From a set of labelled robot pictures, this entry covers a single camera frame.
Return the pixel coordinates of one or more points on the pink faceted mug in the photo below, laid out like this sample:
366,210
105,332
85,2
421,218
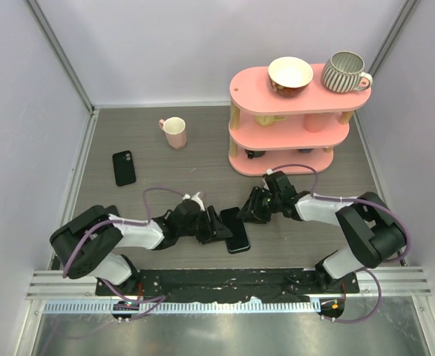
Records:
175,131

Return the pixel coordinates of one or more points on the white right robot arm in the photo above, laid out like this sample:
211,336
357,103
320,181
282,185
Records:
373,232

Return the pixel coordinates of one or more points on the white slotted cable duct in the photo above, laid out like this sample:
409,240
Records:
252,306

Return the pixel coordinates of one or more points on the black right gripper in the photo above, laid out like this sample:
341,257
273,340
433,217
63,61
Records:
252,211

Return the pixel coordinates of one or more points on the pink cup on shelf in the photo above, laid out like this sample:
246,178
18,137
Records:
316,122

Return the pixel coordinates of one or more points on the white floral bowl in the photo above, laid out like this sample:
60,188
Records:
288,76

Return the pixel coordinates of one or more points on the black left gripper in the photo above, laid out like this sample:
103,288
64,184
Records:
214,230

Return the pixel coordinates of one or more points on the dark smartphone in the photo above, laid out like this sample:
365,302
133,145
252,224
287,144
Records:
236,230

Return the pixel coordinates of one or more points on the dark green mug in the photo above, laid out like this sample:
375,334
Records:
254,154

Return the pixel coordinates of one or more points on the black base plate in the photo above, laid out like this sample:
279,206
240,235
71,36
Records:
271,285

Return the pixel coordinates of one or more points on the pink three-tier wooden shelf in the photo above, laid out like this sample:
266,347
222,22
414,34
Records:
287,143

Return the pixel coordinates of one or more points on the yellow mug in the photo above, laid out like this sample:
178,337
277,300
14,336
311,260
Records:
266,121

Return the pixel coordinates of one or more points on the grey striped mug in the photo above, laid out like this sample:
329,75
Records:
344,73

